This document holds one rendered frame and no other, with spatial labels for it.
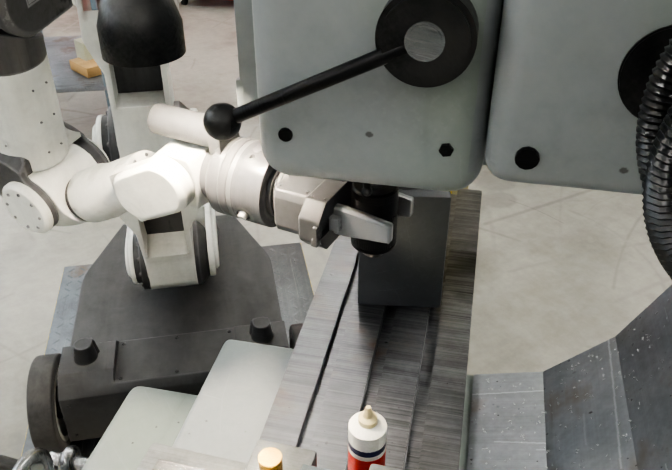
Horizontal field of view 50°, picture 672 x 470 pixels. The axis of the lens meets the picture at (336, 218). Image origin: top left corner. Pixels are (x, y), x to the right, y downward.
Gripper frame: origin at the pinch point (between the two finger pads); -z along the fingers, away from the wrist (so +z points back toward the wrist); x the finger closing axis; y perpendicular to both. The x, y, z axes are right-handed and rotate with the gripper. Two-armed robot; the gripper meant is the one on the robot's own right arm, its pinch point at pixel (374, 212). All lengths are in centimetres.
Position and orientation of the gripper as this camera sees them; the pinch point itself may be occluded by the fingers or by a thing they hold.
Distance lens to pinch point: 72.6
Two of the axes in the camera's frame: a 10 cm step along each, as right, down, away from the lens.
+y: 0.0, 8.4, 5.4
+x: 4.6, -4.8, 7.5
